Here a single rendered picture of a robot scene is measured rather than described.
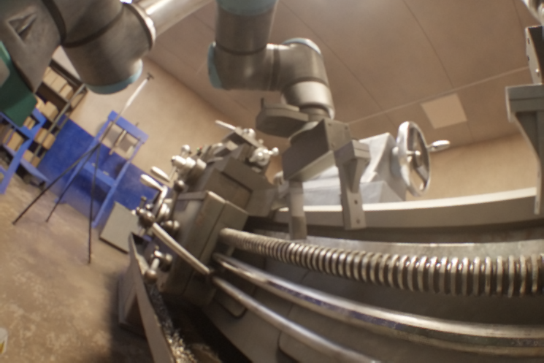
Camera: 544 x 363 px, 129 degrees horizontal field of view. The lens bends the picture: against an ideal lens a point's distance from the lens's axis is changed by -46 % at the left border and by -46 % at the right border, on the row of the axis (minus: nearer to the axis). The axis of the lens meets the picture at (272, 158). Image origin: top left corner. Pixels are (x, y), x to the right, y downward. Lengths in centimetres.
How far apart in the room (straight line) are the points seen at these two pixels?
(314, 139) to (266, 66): 16
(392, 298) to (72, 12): 63
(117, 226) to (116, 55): 307
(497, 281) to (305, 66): 40
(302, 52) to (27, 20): 45
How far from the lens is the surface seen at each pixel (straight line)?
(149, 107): 517
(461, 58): 333
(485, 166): 422
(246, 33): 36
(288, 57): 44
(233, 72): 41
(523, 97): 23
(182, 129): 515
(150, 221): 54
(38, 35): 40
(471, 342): 26
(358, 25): 309
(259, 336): 54
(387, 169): 72
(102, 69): 53
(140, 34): 55
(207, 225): 62
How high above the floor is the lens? 67
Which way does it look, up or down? 25 degrees up
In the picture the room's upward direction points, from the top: 24 degrees clockwise
